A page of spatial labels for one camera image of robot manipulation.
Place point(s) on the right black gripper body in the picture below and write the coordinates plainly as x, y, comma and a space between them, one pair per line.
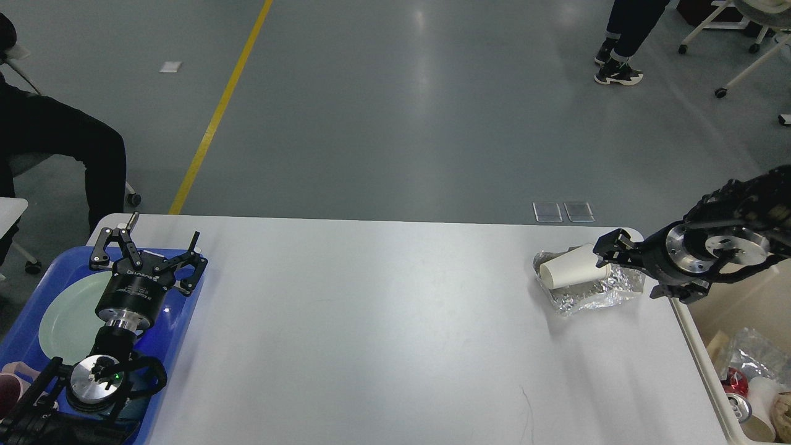
675, 255

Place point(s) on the large brown paper bag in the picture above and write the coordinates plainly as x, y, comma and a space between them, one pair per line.
720, 352

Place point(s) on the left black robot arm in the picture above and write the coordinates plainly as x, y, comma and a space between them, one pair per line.
91, 351

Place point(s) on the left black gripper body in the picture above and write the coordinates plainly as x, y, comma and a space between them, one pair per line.
133, 298

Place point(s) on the white chair base right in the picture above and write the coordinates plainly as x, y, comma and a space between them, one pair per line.
726, 50

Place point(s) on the pink home mug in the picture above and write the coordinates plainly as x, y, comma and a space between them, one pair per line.
12, 383

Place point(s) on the light green plate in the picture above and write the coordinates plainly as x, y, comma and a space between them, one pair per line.
70, 324

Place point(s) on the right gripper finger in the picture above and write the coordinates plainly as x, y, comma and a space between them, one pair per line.
685, 293
617, 248

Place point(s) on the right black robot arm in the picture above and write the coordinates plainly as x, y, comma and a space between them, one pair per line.
731, 234

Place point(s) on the red snack wrapper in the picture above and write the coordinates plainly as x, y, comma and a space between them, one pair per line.
735, 386

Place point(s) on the beige plastic bin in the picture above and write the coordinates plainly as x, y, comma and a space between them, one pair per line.
761, 302

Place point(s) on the lying white paper cup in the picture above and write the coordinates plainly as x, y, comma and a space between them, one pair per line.
573, 267

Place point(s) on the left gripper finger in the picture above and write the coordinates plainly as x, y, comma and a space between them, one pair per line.
166, 269
121, 235

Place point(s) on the white side table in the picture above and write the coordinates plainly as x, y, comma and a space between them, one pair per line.
11, 211

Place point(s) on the seated person in black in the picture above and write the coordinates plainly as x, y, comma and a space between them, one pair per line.
34, 123

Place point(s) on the blue plastic tray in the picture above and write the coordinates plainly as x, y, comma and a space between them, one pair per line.
162, 341

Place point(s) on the brown paper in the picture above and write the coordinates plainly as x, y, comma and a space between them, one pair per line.
779, 414

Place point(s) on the small crumpled foil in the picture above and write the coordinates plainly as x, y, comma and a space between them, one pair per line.
623, 284

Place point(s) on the person in dark trousers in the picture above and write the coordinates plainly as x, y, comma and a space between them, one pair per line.
629, 24

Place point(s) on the white paper cup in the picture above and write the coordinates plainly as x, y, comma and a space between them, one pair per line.
573, 267
762, 392

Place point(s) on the dark teal home mug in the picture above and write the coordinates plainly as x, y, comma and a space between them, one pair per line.
146, 377

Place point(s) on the aluminium foil sheet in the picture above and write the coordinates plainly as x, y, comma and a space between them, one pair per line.
755, 356

